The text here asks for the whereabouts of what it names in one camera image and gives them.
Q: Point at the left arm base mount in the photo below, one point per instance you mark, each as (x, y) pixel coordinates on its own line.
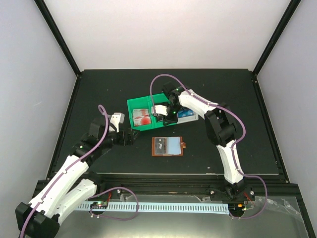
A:
(110, 190)

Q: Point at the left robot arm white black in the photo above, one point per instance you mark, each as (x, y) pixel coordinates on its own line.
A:
(73, 183)

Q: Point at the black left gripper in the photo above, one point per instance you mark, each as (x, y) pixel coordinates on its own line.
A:
(131, 140)

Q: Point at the stack of blue cards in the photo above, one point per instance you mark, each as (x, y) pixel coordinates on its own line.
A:
(185, 113)

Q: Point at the black vip card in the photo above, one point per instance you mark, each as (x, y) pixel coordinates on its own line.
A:
(159, 145)

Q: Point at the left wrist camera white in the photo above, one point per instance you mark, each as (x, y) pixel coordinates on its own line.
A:
(115, 121)

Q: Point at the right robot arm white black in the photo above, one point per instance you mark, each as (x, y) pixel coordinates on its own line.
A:
(220, 126)

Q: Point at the white bin with blue cards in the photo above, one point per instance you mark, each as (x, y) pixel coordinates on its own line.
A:
(188, 119)

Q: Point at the stack of white red cards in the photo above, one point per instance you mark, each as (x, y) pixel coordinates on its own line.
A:
(141, 117)

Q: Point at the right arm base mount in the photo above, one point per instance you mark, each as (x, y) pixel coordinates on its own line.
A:
(226, 192)

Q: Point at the green bin with black cards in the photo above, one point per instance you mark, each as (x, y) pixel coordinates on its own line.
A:
(161, 104)

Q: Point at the brown leather card holder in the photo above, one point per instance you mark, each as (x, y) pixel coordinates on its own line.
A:
(174, 146)

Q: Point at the white slotted cable duct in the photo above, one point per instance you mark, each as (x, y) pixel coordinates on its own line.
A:
(155, 207)

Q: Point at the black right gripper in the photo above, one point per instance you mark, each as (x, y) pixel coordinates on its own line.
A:
(171, 120)

